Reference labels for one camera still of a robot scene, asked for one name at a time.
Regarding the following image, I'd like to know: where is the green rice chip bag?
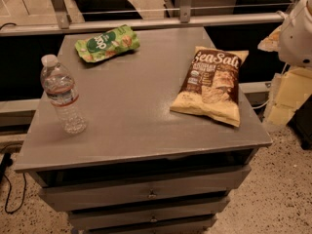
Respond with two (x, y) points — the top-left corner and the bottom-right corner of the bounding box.
(75, 25), (140, 63)

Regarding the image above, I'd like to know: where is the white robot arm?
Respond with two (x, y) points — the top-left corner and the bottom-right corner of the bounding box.
(278, 0), (312, 67)

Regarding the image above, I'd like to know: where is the sea salt chip bag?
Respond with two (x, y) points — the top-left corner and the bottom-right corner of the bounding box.
(170, 46), (249, 127)

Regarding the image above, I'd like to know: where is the clear plastic water bottle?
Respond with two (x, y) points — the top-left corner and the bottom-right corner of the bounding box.
(40, 55), (87, 135)

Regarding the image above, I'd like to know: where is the grey drawer cabinet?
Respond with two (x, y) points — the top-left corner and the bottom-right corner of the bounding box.
(14, 26), (273, 234)

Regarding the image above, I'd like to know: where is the middle grey drawer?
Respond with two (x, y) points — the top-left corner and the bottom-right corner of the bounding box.
(69, 196), (229, 230)

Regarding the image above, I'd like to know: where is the grey drawer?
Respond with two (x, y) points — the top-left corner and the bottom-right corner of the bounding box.
(85, 214), (218, 234)
(39, 165), (251, 212)
(69, 196), (229, 230)

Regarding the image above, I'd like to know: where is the top grey drawer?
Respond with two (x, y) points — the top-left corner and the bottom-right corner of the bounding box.
(39, 165), (251, 212)

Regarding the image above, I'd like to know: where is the grey metal railing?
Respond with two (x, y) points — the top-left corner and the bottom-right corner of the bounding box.
(0, 0), (283, 36)

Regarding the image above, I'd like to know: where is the person in background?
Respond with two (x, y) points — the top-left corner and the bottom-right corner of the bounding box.
(74, 0), (141, 21)

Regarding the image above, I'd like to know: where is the bottom grey drawer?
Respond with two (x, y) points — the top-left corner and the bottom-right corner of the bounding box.
(85, 214), (218, 234)

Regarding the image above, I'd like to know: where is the white cable at right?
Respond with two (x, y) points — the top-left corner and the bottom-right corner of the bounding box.
(252, 61), (290, 111)

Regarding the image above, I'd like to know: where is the black floor cable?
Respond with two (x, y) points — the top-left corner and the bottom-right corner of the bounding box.
(0, 152), (27, 215)

